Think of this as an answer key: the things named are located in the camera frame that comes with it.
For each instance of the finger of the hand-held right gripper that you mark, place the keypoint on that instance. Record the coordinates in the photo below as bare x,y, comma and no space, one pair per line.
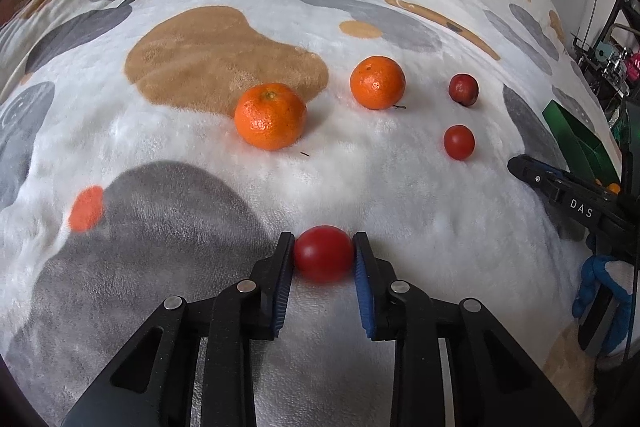
535,174

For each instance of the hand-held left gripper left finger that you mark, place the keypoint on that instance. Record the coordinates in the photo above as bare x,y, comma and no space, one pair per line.
282,287

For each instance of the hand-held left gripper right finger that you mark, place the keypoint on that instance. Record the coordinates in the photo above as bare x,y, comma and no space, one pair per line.
365,292

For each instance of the orange mandarin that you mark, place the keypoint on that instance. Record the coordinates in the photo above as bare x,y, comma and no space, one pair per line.
613,188
377,82
270,117

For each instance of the small red tomato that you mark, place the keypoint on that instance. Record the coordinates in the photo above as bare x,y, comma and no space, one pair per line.
459,142
322,252

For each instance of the green rectangular tray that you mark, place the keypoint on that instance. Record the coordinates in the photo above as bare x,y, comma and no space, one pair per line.
575,132

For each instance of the small dark red apple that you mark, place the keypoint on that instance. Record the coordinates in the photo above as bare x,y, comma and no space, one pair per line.
463,89

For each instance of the person's right hand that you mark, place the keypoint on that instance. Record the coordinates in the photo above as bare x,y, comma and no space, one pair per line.
620,302

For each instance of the white blanket with grey patches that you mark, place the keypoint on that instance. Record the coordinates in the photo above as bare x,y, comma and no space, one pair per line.
200,177

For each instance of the pink bag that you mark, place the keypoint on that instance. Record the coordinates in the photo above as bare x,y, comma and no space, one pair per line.
635,67

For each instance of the black metal rack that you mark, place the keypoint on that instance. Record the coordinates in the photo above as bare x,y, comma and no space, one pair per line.
622,2

